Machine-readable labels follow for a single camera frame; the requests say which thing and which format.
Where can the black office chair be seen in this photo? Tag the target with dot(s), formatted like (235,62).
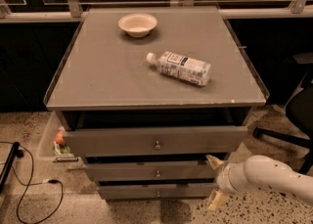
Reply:
(299,111)

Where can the grey top drawer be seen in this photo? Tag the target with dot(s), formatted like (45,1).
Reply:
(154,141)

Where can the plastic water bottle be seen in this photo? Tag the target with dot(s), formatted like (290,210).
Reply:
(181,67)

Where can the orange toy in bin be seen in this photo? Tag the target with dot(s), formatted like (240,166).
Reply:
(59,139)

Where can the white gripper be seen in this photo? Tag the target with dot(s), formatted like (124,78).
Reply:
(222,178)

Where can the white paper bowl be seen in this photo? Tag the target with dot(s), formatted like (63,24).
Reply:
(137,25)

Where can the black stand leg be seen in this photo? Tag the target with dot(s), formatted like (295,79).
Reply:
(8,164)

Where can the grey drawer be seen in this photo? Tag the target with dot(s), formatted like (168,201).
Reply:
(139,171)
(154,141)
(156,191)

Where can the grey bottom drawer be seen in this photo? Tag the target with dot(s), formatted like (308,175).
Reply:
(156,191)

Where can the grey drawer cabinet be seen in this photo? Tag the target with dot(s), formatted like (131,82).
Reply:
(105,81)

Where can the clear plastic storage bin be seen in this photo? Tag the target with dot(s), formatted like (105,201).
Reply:
(46,148)

